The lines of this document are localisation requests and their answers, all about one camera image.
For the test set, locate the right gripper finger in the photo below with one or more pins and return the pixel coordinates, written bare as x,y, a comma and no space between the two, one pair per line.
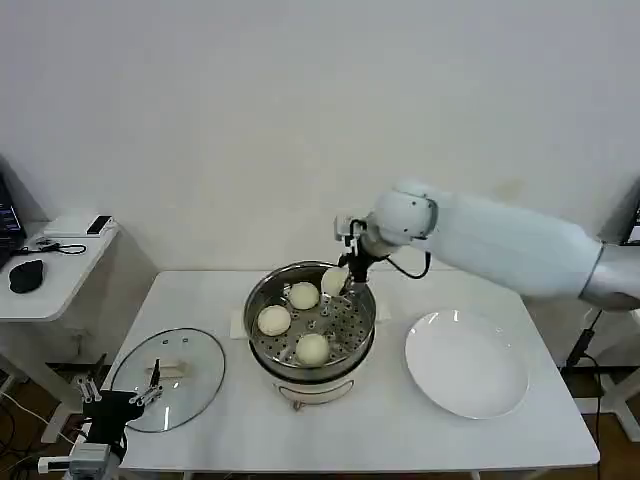
353,291
327,298

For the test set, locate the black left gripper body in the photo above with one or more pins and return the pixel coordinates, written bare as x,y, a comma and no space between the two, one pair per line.
112,410

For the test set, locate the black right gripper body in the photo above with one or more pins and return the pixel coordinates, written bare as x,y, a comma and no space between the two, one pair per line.
357,267

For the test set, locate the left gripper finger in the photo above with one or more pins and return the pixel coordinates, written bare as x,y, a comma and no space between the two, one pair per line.
152,391
89,391

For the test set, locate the white steamed bun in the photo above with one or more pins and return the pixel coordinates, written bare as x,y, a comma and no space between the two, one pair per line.
274,321
333,281
312,350
304,296

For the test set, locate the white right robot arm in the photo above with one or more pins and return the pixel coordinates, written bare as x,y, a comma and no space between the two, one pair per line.
500,250

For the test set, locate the steel perforated steamer basket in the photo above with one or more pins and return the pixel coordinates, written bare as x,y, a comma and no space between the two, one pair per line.
345,330

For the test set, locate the round glass lid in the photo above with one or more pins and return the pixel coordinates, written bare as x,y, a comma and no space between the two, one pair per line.
190,360

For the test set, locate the white electric cooker base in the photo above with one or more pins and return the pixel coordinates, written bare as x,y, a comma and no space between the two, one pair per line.
315,385

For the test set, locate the white side desk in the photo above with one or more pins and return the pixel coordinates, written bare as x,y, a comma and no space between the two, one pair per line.
60,285

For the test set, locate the black computer mouse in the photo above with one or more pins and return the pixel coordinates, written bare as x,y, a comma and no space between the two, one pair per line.
27,277

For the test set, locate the round white plate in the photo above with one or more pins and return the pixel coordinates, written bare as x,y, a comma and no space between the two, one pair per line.
465,365

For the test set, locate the black and white phone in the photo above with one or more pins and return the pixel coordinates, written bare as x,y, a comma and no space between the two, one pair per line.
100,225

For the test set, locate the black laptop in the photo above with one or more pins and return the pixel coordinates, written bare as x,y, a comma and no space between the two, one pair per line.
10,220

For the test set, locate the dark laptop screen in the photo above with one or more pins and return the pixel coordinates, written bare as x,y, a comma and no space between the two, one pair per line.
635,222

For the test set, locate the white desk with legs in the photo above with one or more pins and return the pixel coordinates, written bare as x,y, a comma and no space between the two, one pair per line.
622,380

